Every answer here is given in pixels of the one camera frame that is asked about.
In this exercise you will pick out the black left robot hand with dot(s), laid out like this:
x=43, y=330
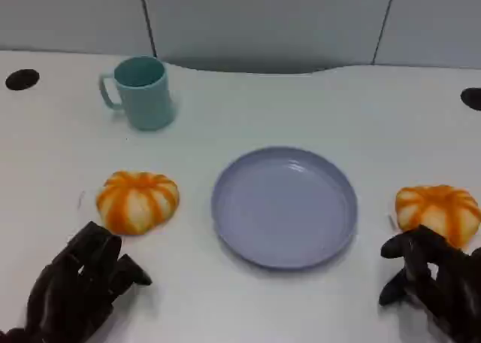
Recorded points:
x=71, y=283

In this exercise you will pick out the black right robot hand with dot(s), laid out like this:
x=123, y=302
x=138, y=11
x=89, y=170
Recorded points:
x=439, y=271

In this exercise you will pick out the orange and white bread roll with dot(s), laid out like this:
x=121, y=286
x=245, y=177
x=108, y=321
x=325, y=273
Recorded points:
x=437, y=211
x=137, y=201

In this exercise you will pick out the lilac plate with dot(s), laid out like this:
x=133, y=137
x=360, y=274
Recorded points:
x=284, y=207

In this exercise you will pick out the pale green mug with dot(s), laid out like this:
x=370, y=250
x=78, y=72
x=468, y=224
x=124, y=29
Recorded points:
x=146, y=95

